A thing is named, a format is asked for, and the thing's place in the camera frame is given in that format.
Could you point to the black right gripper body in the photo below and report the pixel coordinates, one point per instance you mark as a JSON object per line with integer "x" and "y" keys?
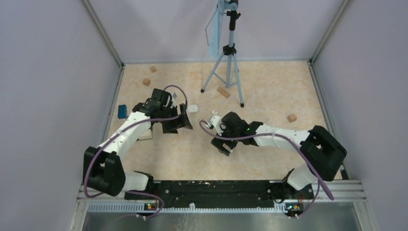
{"x": 219, "y": 144}

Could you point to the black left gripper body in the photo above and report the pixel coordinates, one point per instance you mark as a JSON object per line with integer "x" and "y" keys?
{"x": 169, "y": 124}

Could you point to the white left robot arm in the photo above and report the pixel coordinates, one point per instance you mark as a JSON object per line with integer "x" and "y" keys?
{"x": 102, "y": 165}

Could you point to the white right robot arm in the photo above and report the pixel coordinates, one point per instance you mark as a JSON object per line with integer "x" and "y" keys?
{"x": 321, "y": 152}

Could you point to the small wooden cube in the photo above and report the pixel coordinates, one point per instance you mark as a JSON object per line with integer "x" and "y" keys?
{"x": 153, "y": 69}
{"x": 146, "y": 82}

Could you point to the flat wooden block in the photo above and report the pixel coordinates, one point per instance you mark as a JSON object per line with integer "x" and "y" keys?
{"x": 223, "y": 92}

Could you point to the far small wooden cube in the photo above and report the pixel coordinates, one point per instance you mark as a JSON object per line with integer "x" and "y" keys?
{"x": 153, "y": 69}

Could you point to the light blue tripod stand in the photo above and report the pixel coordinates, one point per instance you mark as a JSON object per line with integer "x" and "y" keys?
{"x": 224, "y": 8}

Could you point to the wooden cube block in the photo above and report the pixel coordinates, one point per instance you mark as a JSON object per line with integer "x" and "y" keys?
{"x": 291, "y": 118}

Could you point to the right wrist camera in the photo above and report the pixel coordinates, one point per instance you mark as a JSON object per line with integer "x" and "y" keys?
{"x": 215, "y": 123}

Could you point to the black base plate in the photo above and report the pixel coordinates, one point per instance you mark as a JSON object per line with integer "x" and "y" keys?
{"x": 227, "y": 193}

